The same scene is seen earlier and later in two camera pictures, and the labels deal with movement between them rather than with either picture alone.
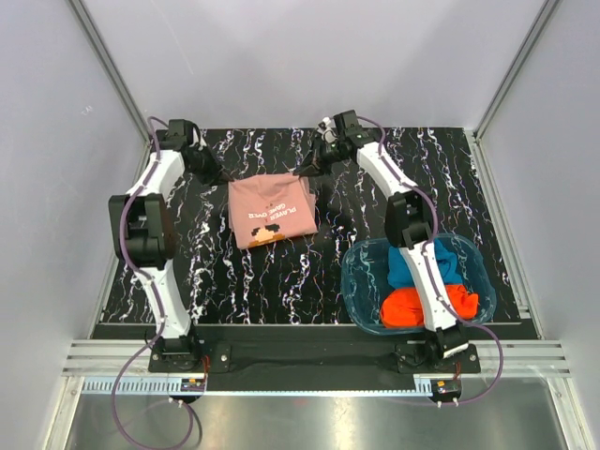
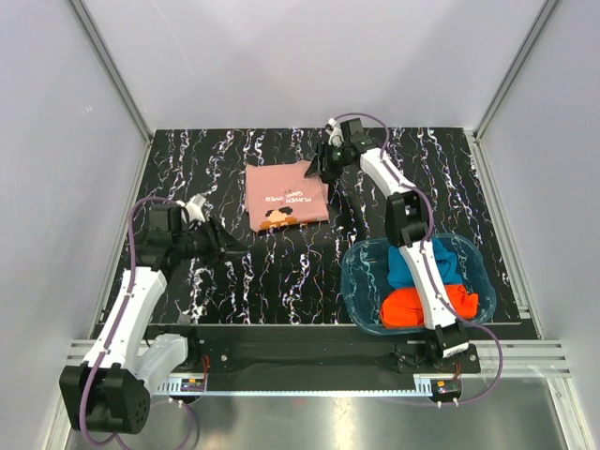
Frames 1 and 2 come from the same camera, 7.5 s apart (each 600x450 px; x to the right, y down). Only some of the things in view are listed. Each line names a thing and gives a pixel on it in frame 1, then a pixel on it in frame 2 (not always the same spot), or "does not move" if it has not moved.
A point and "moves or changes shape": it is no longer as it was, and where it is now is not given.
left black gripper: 217,174 → 228,242
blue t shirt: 399,275 does not move
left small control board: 189,384 does not move
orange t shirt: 401,307 does not move
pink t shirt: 269,209 moves or changes shape
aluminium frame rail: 132,357 does not move
